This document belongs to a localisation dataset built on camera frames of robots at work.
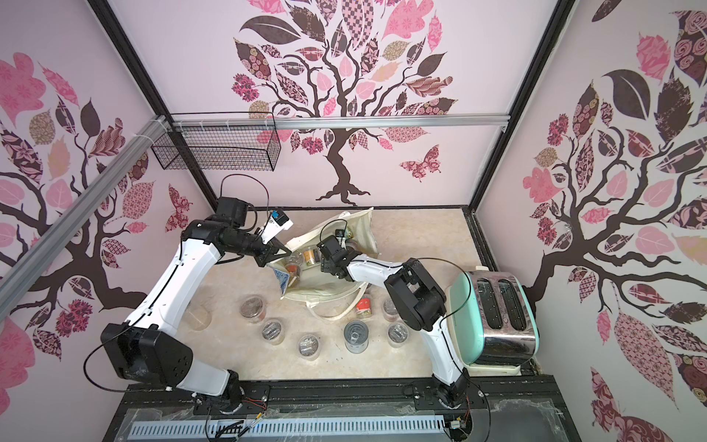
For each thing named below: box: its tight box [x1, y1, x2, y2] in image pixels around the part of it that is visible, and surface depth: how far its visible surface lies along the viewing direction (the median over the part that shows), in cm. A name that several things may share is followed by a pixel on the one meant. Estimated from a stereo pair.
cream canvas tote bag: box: [270, 207, 380, 302], surface depth 83 cm
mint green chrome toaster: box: [447, 266, 540, 377], surface depth 72 cm
